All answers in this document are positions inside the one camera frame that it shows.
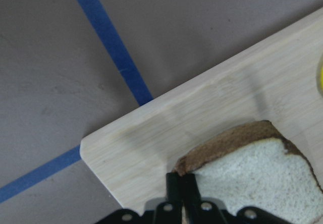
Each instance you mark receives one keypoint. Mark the wooden cutting board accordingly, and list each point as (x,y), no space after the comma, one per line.
(277,79)

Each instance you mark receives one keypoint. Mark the bread slice from board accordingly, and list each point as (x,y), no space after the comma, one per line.
(255,165)

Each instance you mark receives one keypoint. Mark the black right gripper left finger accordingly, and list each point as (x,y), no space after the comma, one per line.
(174,191)

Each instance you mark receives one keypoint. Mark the lemon slice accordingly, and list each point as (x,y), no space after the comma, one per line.
(319,76)

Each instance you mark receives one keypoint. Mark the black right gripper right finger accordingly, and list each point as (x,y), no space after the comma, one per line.
(191,194)

